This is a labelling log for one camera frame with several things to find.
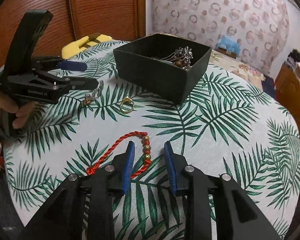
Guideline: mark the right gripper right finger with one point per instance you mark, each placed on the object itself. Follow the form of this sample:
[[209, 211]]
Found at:
[[237, 216]]

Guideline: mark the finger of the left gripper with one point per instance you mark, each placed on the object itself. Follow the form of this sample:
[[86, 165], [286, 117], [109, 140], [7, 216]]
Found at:
[[72, 66], [80, 83]]

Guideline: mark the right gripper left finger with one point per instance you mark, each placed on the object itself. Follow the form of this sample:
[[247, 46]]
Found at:
[[78, 198]]

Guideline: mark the silver hair comb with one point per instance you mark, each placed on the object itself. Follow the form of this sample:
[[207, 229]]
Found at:
[[181, 58]]

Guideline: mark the black square jewelry box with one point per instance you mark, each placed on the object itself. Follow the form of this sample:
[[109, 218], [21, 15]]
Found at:
[[139, 62]]

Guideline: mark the person's left hand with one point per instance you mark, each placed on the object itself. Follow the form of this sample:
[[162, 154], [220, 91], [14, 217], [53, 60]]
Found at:
[[21, 113]]

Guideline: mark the yellow plush toy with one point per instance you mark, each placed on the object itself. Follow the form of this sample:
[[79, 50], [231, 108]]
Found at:
[[83, 43]]

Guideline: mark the brown louvered wardrobe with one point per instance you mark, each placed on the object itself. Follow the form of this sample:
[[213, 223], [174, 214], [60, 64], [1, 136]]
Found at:
[[72, 19]]

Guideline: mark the palm leaf print cloth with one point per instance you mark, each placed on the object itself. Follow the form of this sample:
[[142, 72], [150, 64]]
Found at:
[[225, 125]]

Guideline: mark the floral bed blanket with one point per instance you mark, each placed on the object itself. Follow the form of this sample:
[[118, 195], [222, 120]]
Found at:
[[240, 69]]

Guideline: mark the wooden side cabinet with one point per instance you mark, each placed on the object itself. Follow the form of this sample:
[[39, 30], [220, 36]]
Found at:
[[287, 88]]

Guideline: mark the blue bag on box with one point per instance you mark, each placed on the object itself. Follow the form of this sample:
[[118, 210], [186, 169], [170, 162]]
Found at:
[[228, 47]]

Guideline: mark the stack of folded clothes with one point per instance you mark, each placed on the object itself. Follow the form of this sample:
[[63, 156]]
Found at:
[[293, 62]]

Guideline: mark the circle pattern curtain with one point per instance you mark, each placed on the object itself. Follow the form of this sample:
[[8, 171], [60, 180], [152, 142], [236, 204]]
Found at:
[[259, 27]]

